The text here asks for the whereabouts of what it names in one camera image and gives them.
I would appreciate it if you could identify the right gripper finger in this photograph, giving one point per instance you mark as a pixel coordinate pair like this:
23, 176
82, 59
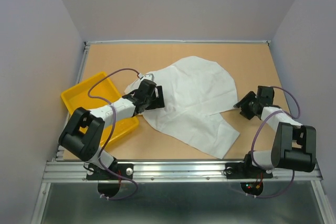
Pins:
249, 97
247, 113

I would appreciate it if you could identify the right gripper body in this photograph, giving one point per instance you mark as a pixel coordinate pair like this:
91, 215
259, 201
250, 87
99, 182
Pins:
255, 102

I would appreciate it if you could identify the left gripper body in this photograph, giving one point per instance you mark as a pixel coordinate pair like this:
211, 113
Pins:
147, 100

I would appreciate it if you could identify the white long sleeve shirt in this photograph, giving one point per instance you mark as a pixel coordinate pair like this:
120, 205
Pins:
196, 91

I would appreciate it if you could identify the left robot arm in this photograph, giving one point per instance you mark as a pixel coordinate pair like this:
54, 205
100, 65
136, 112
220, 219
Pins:
83, 132

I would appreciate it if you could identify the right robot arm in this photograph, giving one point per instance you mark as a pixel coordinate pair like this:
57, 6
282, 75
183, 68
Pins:
294, 146

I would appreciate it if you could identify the yellow plastic tray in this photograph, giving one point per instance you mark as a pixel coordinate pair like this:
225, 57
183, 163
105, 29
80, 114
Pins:
77, 96

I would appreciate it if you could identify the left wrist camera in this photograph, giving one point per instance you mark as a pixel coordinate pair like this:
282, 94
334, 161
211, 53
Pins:
148, 76

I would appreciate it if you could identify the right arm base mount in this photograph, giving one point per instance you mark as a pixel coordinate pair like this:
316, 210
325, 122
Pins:
252, 177

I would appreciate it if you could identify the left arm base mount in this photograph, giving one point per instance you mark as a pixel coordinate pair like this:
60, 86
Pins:
114, 183

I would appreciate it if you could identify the aluminium front rail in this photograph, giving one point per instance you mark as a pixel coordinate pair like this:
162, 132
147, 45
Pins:
146, 172

